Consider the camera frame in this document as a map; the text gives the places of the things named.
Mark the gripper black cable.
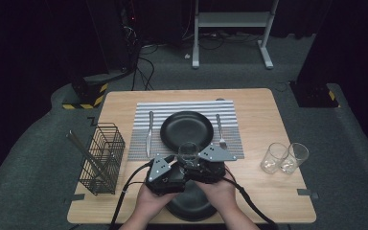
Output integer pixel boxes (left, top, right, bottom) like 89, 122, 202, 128
108, 161, 154, 230
223, 176, 281, 230

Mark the dark equipment rack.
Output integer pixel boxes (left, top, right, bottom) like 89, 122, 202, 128
118, 0, 143, 73

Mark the white metal stand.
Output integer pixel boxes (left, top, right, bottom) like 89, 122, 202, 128
191, 0, 281, 70

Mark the black plate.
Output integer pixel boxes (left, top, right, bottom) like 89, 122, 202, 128
165, 197, 219, 222
159, 110, 215, 153
165, 180, 219, 222

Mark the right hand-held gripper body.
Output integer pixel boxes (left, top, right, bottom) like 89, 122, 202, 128
184, 143, 239, 185

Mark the black floor cable loop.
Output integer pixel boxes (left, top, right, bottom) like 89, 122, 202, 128
130, 56, 156, 92

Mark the black wire cutlery basket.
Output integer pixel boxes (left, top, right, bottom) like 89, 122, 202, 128
79, 123, 127, 196

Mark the person's left hand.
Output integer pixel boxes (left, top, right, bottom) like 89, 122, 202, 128
136, 183, 180, 224

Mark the silver fork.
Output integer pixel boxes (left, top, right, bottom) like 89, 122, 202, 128
216, 113, 228, 150

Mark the person's right hand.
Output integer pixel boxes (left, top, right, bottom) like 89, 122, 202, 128
193, 166, 238, 219

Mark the clear drinking glass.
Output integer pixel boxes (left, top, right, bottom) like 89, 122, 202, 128
261, 142, 290, 174
176, 142, 201, 169
281, 142, 311, 175

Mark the striped woven placemat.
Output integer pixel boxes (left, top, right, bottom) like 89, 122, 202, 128
127, 100, 245, 162

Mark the metal chopstick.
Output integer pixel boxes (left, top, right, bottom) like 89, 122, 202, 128
70, 129, 111, 181
66, 132, 109, 185

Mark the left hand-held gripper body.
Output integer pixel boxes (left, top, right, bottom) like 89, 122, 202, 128
145, 154, 190, 196

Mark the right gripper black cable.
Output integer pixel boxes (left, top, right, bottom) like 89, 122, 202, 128
223, 176, 281, 230

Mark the black base with hazard stripes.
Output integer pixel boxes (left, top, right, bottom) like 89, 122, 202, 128
288, 80, 340, 109
61, 75, 109, 110

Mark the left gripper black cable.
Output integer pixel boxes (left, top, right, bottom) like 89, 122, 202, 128
108, 161, 154, 230

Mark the silver table knife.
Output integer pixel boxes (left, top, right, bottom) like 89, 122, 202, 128
145, 110, 155, 159

